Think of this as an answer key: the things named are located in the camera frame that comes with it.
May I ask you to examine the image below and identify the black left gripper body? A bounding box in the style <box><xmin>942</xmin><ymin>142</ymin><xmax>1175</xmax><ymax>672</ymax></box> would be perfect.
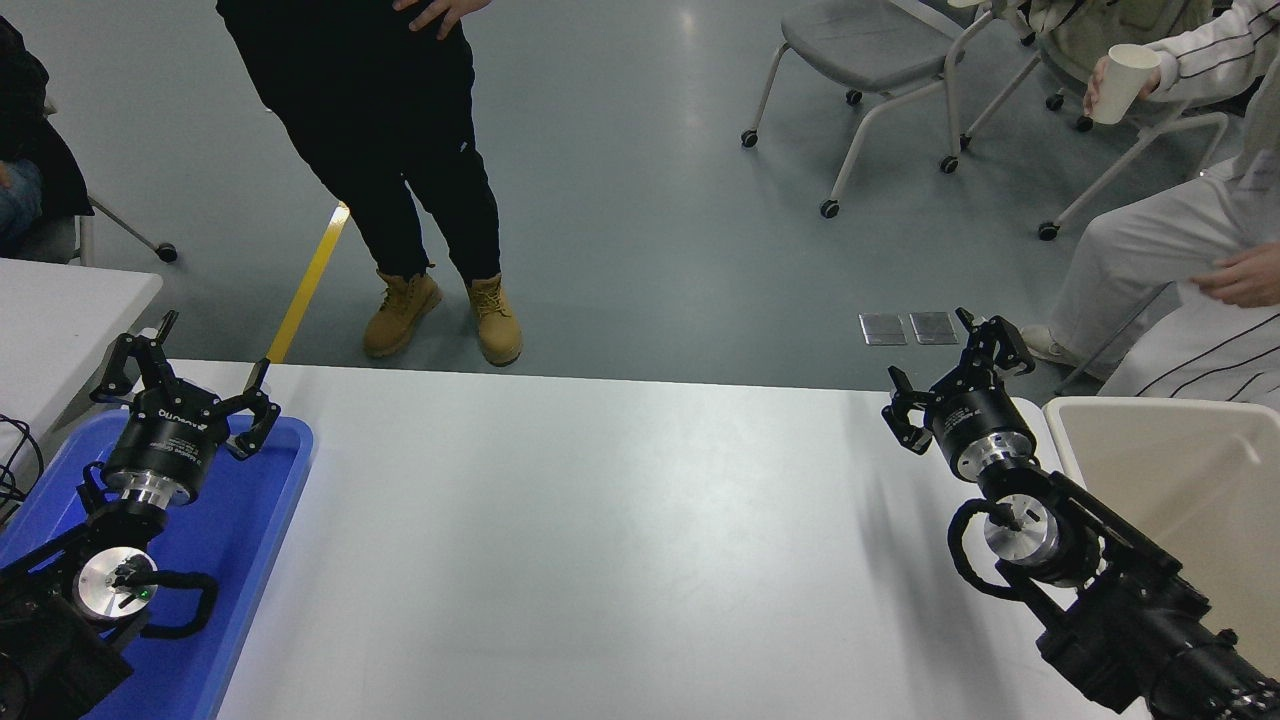
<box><xmin>104</xmin><ymin>391</ymin><xmax>231</xmax><ymax>484</ymax></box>

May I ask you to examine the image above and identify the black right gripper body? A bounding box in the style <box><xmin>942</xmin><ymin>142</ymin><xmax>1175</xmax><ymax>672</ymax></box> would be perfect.
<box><xmin>930</xmin><ymin>385</ymin><xmax>1039</xmax><ymax>481</ymax></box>

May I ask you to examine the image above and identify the white paper cup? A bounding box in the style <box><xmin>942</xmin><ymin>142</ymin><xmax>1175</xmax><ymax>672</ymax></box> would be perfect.
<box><xmin>1090</xmin><ymin>43</ymin><xmax>1163</xmax><ymax>126</ymax></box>

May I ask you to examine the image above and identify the person's left hand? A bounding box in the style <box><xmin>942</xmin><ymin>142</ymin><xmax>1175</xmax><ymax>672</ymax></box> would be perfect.
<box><xmin>1192</xmin><ymin>242</ymin><xmax>1280</xmax><ymax>309</ymax></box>
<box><xmin>393</xmin><ymin>0</ymin><xmax>493</xmax><ymax>41</ymax></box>

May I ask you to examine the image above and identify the person's right hand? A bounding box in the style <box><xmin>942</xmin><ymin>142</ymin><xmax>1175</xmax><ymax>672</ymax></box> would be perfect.
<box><xmin>1083</xmin><ymin>55</ymin><xmax>1163</xmax><ymax>116</ymax></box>

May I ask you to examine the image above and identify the grey chair with castors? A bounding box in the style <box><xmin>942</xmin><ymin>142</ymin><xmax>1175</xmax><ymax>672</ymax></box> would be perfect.
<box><xmin>10</xmin><ymin>195</ymin><xmax>179</xmax><ymax>266</ymax></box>

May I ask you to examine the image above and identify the blue plastic tray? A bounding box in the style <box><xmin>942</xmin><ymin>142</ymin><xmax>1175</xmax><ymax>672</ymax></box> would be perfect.
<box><xmin>0</xmin><ymin>408</ymin><xmax>315</xmax><ymax>720</ymax></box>

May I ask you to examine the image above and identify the large pale bin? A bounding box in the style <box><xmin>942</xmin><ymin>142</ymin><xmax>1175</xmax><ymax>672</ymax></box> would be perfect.
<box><xmin>1043</xmin><ymin>397</ymin><xmax>1280</xmax><ymax>720</ymax></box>

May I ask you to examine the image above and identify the person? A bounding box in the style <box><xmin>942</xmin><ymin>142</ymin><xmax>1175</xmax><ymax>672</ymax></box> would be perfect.
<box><xmin>1020</xmin><ymin>0</ymin><xmax>1280</xmax><ymax>413</ymax></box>
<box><xmin>215</xmin><ymin>0</ymin><xmax>524</xmax><ymax>367</ymax></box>
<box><xmin>0</xmin><ymin>15</ymin><xmax>96</xmax><ymax>251</ymax></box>

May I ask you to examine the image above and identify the grey white-framed office chair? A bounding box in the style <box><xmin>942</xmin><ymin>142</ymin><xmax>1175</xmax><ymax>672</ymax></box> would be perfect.
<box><xmin>742</xmin><ymin>0</ymin><xmax>1006</xmax><ymax>219</ymax></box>
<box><xmin>960</xmin><ymin>0</ymin><xmax>1236</xmax><ymax>242</ymax></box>

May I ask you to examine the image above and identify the cream jacket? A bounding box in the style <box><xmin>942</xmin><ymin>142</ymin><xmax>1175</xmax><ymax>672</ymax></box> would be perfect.
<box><xmin>1028</xmin><ymin>0</ymin><xmax>1216</xmax><ymax>86</ymax></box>

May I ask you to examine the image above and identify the black cable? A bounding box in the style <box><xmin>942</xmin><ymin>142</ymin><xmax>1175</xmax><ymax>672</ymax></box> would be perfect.
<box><xmin>0</xmin><ymin>413</ymin><xmax>46</xmax><ymax>526</ymax></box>

